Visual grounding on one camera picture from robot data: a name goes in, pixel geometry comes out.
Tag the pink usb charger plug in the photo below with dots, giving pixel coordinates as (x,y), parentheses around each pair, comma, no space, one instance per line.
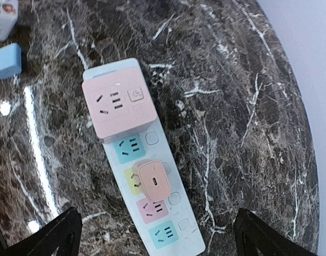
(152,179)

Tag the pink cube socket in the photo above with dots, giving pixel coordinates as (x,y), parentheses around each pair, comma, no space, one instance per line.
(118,102)

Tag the blue usb charger plug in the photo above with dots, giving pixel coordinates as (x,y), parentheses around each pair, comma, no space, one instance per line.
(10,61)

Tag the white cube socket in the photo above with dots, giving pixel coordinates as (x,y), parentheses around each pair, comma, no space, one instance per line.
(8,17)

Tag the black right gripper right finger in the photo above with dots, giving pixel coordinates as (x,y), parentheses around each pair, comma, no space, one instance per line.
(253,235)

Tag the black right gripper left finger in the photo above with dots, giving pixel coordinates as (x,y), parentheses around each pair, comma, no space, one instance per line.
(61,236)

